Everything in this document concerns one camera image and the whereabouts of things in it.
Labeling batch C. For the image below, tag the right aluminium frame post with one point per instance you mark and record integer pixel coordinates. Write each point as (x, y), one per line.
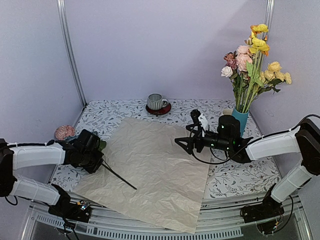
(268, 17)

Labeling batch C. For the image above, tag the cream wrapping paper sheet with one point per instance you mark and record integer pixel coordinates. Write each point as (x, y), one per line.
(170, 183)

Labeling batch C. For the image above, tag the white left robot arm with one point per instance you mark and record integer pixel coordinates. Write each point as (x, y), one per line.
(25, 169)

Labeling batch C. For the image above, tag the teal vase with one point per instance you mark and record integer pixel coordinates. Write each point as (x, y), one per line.
(242, 118)

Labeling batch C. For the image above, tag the yellow poppy stem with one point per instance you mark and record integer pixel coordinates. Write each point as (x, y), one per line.
(253, 73)

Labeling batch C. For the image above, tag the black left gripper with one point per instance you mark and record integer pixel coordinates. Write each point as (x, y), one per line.
(92, 169)

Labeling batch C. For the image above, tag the aluminium table front rail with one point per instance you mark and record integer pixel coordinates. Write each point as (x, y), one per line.
(219, 219)

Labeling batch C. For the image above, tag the left aluminium frame post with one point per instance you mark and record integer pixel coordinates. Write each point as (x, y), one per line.
(69, 51)

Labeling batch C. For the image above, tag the white and mauve rose stem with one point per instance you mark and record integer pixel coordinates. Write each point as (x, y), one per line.
(236, 77)

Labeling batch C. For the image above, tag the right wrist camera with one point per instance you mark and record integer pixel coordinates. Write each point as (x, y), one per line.
(199, 119)

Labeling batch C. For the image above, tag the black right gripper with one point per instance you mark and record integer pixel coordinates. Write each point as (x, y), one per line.
(186, 140)

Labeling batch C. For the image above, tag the yellow rose stem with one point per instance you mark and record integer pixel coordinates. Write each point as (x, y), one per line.
(275, 77)

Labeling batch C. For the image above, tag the cream mug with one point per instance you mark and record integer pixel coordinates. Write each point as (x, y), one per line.
(227, 112)

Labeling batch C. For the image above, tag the orange poppy stem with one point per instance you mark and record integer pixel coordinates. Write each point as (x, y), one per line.
(257, 42)

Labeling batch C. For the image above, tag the aluminium frame post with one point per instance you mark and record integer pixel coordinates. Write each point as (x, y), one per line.
(268, 17)
(69, 51)

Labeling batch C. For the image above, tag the striped cup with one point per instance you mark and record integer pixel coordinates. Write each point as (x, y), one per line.
(156, 101)

